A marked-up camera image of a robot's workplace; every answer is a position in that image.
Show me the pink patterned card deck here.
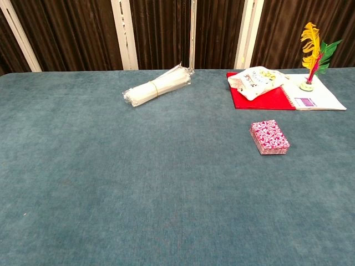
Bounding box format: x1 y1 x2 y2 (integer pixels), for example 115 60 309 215
250 119 291 156

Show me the clear wrapped white straw bundle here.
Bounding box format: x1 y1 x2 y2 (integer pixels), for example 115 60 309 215
121 62 195 108

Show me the red cover spiral notebook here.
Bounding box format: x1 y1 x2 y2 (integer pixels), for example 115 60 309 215
226 71 348 111

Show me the white printed cloth bag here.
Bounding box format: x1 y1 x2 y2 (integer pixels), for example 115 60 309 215
227 66 286 101

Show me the dark brown pleated curtain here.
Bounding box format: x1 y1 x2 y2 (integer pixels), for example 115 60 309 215
10 0 124 73
129 0 192 70
194 0 246 70
250 0 355 70
0 10 32 76

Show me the yellow green feather shuttlecock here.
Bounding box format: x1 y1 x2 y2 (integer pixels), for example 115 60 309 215
299 22 344 92

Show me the thin white frame post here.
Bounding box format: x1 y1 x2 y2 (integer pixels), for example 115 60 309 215
189 0 197 70

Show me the white wide frame post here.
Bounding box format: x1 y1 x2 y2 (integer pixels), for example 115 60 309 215
110 0 139 71
234 0 265 70

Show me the white slanted frame post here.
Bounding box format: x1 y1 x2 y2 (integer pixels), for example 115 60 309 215
0 0 43 73

